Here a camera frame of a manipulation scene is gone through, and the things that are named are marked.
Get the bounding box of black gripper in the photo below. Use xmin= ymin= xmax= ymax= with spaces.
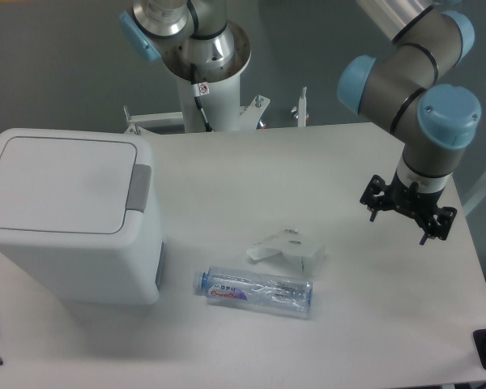
xmin=360 ymin=173 xmax=458 ymax=246

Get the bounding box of white trash can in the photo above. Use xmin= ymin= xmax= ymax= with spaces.
xmin=0 ymin=128 xmax=165 ymax=305

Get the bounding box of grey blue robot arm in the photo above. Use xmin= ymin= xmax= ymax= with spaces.
xmin=119 ymin=1 xmax=481 ymax=240

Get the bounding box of crumpled white paper carton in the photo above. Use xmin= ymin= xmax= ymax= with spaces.
xmin=246 ymin=229 xmax=326 ymax=276

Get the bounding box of clear plastic water bottle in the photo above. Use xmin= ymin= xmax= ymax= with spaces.
xmin=193 ymin=266 xmax=313 ymax=319

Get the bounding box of white frame bracket with bolt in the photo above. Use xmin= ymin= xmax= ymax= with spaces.
xmin=291 ymin=87 xmax=309 ymax=127

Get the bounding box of black cable on pedestal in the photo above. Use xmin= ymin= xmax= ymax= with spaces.
xmin=189 ymin=62 xmax=215 ymax=133

